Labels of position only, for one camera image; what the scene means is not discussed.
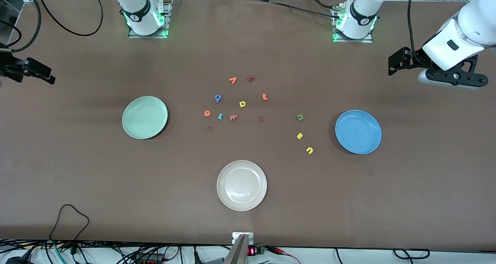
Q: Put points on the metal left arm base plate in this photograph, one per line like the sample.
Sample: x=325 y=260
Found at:
x=352 y=40

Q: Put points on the blue plate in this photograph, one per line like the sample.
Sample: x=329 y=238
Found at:
x=358 y=132

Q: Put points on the orange connector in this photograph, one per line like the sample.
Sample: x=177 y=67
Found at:
x=147 y=262

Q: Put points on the green terminal block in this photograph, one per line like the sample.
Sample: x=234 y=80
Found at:
x=261 y=250

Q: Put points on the dark red foam letter r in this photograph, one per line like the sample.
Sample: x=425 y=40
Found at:
x=251 y=78

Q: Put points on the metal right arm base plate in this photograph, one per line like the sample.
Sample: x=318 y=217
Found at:
x=147 y=36

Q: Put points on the cream white plate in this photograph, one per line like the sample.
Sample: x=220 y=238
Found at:
x=241 y=185

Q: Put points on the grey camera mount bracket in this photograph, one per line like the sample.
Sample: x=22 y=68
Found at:
x=239 y=252

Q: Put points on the orange foam numeral seven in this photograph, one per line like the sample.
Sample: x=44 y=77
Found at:
x=233 y=80

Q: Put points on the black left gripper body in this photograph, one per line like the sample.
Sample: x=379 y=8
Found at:
x=415 y=62

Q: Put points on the pale green plate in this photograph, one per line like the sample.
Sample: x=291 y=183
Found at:
x=145 y=117

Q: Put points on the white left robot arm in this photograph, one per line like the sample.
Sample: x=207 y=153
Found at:
x=465 y=31

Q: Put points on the black power plug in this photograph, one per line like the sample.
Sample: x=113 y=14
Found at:
x=15 y=261

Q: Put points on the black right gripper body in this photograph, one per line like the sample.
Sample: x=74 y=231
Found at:
x=11 y=67

